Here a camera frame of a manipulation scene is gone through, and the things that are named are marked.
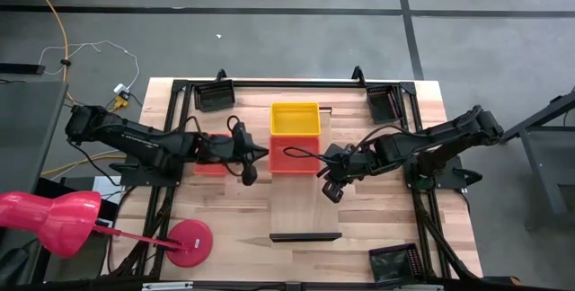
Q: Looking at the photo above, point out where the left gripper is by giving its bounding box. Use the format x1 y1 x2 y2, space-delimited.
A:
210 122 270 188

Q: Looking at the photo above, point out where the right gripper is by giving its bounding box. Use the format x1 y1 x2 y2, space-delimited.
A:
316 142 376 205

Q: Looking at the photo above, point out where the red plastic basket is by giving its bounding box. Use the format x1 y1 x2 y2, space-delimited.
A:
193 132 231 177
268 136 323 175

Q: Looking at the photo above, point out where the yellow plastic basket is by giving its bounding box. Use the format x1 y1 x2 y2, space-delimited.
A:
270 101 322 137

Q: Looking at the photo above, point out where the wooden board tray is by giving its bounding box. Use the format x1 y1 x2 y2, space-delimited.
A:
268 105 343 243

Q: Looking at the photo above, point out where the black plastic basket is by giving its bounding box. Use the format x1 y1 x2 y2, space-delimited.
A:
368 242 424 287
194 79 236 113
366 84 402 125

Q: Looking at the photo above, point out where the white paper sheet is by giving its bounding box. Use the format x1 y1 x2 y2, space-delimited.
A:
92 176 125 205

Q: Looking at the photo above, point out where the black case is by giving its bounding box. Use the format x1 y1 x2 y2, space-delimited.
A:
33 176 121 278

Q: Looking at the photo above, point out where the pink desk lamp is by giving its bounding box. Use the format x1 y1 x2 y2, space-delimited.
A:
0 190 215 269

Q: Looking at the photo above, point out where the dark metal side table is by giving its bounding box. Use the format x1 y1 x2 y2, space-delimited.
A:
501 86 575 230

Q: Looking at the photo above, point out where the grey desk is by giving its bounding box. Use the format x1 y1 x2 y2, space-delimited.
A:
0 79 68 193

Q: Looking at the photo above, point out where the black floor strip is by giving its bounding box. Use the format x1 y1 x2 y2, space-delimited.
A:
0 62 47 76

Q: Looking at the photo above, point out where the black metal table frame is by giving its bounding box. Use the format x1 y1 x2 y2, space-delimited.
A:
107 66 484 286

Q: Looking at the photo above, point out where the white cable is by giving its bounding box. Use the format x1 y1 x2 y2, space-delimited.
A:
38 40 140 93

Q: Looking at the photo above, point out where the yellow cable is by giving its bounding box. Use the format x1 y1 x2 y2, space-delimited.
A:
20 0 131 117

